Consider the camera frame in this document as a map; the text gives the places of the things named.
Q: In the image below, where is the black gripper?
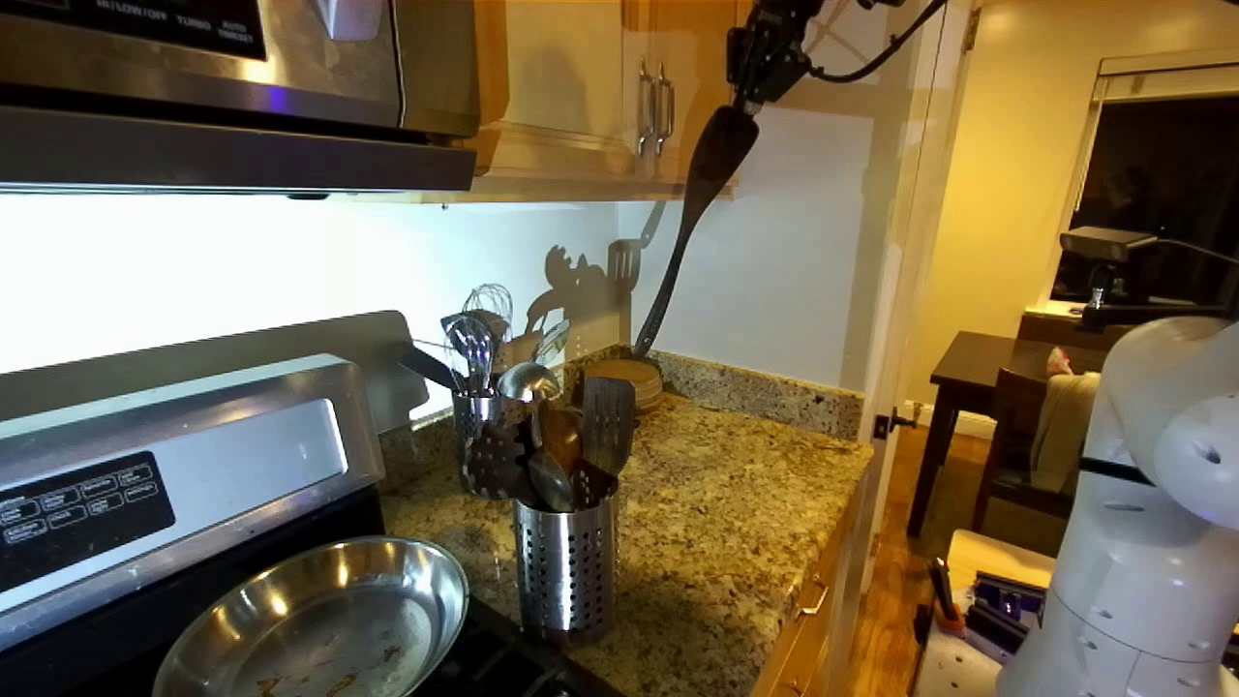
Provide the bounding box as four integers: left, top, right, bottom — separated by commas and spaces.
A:
727, 0, 827, 107

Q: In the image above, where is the dark wooden spoon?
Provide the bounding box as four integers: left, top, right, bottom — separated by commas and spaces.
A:
634, 105, 758, 358

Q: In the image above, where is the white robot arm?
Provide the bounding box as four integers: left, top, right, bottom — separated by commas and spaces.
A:
997, 312, 1239, 697

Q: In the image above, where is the perforated steel utensil holder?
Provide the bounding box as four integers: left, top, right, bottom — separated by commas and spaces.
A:
516, 489, 620, 643

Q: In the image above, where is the wooden upper cabinet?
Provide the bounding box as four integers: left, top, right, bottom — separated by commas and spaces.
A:
470, 0, 753, 203

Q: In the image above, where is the dark wooden side table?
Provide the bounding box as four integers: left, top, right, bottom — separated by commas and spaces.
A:
905, 312, 1104, 538

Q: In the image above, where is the black slotted spatula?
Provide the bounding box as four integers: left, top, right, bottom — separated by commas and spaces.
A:
583, 374, 634, 472

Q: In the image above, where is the steel ladle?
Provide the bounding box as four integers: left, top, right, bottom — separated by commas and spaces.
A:
501, 360, 569, 512

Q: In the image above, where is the dark window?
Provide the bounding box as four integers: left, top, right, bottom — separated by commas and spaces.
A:
1055, 96, 1239, 306

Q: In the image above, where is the stainless steel microwave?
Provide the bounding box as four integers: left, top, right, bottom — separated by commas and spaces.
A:
0, 0, 481, 199

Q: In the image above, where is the steel frying pan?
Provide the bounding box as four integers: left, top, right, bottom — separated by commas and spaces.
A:
153, 538, 470, 697

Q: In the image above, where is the stainless steel stove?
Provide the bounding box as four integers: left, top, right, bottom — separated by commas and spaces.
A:
0, 311, 620, 697

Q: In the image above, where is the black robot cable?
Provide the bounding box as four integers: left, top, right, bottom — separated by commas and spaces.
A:
805, 0, 952, 88

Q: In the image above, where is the wire whisk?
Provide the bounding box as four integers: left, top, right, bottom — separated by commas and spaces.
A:
461, 281, 516, 385

